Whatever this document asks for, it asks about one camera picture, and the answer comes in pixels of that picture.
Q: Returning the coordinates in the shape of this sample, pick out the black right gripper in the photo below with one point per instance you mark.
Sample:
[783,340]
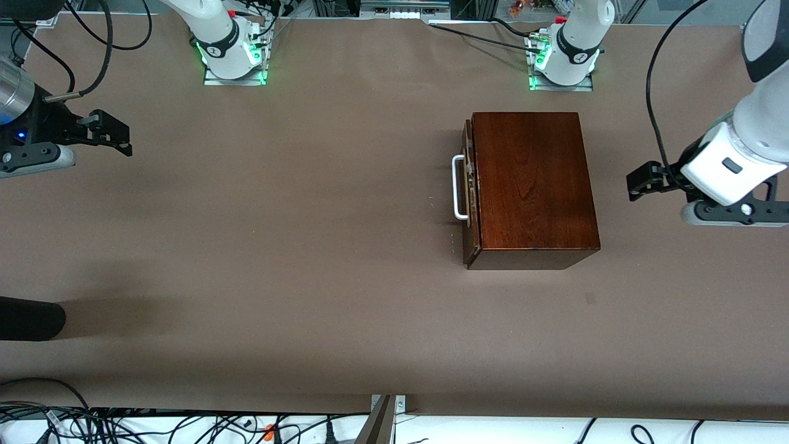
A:
[48,122]

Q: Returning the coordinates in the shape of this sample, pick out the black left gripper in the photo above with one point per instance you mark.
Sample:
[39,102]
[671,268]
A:
[677,170]

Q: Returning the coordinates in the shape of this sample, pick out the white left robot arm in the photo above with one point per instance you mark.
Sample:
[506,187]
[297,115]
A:
[764,117]

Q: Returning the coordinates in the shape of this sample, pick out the white socket block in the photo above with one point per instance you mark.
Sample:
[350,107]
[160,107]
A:
[400,15]

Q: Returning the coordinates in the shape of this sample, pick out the dark brown wooden cabinet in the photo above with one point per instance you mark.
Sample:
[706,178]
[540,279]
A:
[533,185]

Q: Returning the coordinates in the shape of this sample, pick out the black cylindrical object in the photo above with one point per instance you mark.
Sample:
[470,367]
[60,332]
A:
[31,318]

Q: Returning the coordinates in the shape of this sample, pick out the small copper coloured object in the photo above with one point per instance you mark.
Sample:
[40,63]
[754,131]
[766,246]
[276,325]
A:
[519,7]

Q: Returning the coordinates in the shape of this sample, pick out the orange plug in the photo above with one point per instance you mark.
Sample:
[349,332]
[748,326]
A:
[269,431]

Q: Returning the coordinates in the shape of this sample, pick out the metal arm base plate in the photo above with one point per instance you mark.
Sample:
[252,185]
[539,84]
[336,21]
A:
[212,81]
[585,87]

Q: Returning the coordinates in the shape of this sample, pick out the metal table bracket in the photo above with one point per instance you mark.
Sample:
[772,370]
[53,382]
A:
[379,425]

